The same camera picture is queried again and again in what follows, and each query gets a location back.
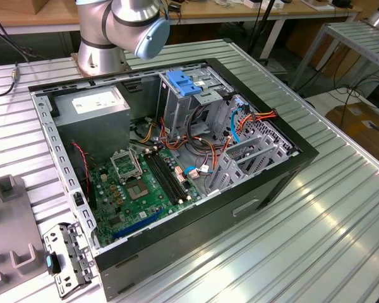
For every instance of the green motherboard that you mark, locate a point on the green motherboard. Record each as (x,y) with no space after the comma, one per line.
(151,205)

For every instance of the grey metal disk bay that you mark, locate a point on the grey metal disk bay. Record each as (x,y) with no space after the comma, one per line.
(262,148)

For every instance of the black RAM slot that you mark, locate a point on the black RAM slot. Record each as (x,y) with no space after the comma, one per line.
(164,178)
(172,173)

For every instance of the CPU socket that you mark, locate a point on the CPU socket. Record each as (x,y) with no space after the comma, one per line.
(137,191)

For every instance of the brown cardboard box on desk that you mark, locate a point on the brown cardboard box on desk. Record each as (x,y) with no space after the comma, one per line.
(38,6)

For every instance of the metal slat side table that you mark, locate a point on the metal slat side table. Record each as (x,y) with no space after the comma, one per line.
(350,34)

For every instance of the grey parts rack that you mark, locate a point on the grey parts rack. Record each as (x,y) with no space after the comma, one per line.
(9,227)

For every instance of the blue expansion slot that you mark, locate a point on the blue expansion slot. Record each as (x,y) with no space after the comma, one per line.
(135,225)

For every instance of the black stand pole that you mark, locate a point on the black stand pole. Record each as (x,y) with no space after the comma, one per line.
(262,22)

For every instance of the white power strip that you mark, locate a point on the white power strip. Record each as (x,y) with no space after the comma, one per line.
(251,3)

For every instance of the black clip with teal tab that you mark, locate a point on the black clip with teal tab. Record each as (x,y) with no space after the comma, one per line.
(54,263)

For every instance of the blue plastic drive latch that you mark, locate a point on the blue plastic drive latch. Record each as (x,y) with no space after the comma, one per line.
(183,85)

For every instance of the black open PC case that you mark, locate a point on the black open PC case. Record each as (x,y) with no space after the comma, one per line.
(189,233)

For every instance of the metal card retention bracket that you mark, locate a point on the metal card retention bracket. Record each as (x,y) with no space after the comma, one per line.
(79,259)

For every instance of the small black case latch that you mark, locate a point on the small black case latch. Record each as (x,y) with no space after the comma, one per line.
(78,199)

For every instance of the grey power supply unit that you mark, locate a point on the grey power supply unit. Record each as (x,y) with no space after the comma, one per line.
(91,132)

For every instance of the wooden desk with white legs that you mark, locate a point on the wooden desk with white legs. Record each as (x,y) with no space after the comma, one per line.
(214,11)

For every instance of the large brown cardboard box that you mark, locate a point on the large brown cardboard box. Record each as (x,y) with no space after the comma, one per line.
(363,132)

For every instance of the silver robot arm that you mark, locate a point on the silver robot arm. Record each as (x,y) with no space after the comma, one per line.
(98,53)

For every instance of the grey optical drive cage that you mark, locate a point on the grey optical drive cage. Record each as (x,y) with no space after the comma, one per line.
(173,107)

